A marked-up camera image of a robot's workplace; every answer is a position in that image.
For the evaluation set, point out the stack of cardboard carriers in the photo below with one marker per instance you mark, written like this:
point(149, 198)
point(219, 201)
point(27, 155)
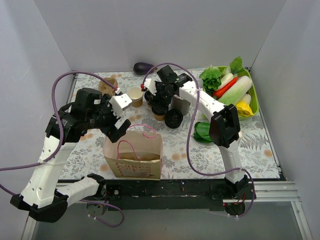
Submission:
point(104, 88)

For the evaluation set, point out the yellow flower vegetable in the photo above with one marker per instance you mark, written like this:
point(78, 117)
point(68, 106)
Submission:
point(244, 110)

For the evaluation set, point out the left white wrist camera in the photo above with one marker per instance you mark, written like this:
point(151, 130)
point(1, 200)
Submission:
point(120, 102)

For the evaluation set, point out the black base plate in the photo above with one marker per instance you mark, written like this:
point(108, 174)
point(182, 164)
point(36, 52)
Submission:
point(213, 195)

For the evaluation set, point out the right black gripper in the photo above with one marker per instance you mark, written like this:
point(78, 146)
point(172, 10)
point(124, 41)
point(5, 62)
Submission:
point(159, 109)

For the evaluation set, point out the orange carrot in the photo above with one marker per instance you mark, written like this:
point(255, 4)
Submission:
point(219, 93)

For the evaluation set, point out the green plastic basket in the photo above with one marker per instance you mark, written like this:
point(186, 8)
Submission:
point(252, 91)

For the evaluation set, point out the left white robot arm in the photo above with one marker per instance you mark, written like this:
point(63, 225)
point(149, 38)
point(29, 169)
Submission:
point(41, 198)

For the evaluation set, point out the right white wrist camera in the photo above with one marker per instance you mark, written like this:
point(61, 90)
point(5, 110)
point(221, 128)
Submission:
point(149, 85)

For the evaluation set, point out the stack of black lids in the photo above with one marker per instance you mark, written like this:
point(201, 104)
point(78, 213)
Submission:
point(173, 118)

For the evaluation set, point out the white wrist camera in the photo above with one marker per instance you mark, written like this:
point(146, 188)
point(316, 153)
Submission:
point(120, 102)
point(149, 85)

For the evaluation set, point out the stack of paper cups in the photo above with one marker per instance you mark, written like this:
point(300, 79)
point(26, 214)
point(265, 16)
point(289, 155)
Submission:
point(136, 96)

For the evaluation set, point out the white radish with leaves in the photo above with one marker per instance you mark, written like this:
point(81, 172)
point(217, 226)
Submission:
point(235, 67)

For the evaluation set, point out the green lettuce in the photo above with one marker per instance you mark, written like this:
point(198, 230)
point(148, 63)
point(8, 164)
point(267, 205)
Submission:
point(211, 78)

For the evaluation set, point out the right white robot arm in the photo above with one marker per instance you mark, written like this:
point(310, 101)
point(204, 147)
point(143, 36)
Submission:
point(187, 87)

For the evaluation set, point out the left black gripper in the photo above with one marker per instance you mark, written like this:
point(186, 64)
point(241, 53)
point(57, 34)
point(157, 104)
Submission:
point(113, 127)

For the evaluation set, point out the floral table mat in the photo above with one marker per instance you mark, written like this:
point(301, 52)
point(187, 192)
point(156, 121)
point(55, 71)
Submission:
point(255, 149)

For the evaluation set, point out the grey holder cup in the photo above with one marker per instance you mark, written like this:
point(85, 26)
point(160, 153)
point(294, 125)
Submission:
point(180, 104)

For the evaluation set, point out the purple eggplant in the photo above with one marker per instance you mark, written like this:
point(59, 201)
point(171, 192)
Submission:
point(141, 68)

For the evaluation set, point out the paper bag with pink handles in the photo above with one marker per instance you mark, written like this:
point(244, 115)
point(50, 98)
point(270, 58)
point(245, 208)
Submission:
point(136, 155)

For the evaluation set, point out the bok choy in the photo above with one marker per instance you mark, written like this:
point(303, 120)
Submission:
point(202, 132)

